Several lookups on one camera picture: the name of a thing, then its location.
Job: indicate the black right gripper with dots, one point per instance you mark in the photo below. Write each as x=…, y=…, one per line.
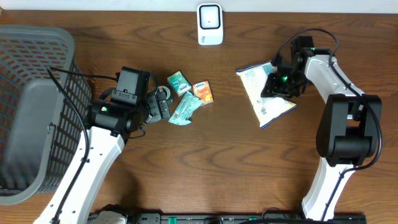
x=275, y=91

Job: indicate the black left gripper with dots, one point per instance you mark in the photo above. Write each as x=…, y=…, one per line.
x=158, y=102

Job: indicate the green tissue pack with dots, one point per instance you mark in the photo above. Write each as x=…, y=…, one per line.
x=179, y=83

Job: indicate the teal wrapper packet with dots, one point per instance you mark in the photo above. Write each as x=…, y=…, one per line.
x=185, y=109

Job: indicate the yellow snack chip bag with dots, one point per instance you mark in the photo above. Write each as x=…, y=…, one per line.
x=267, y=109

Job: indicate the orange snack packet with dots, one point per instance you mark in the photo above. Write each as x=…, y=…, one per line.
x=202, y=90

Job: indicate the dark green round-label box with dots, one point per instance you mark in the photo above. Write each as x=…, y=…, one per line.
x=168, y=93

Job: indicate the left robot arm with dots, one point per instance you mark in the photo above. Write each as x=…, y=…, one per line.
x=74, y=198

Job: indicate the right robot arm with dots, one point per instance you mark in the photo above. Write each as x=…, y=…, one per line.
x=349, y=135

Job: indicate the white barcode scanner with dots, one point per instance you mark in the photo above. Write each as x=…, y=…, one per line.
x=210, y=24

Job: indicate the grey plastic shopping basket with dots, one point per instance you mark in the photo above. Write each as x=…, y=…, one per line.
x=42, y=94

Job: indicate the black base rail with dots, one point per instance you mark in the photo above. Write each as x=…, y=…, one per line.
x=156, y=218

